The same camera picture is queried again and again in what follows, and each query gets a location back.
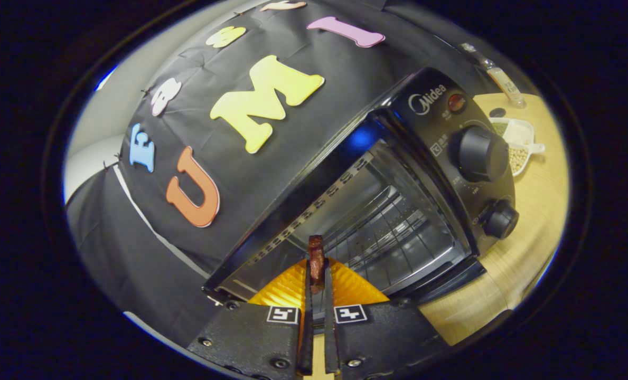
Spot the clear glass bottle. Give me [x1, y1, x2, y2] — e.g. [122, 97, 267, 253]
[461, 42, 527, 109]

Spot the white divided spice dish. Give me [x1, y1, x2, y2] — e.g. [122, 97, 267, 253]
[491, 117, 546, 177]

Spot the red meat slice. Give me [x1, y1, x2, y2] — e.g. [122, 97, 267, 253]
[307, 235, 326, 295]

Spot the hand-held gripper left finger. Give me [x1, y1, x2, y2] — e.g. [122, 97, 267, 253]
[187, 258, 315, 380]

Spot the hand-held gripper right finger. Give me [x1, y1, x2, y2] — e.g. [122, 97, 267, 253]
[322, 259, 453, 380]

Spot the black toaster oven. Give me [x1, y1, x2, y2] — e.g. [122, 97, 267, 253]
[203, 67, 520, 312]

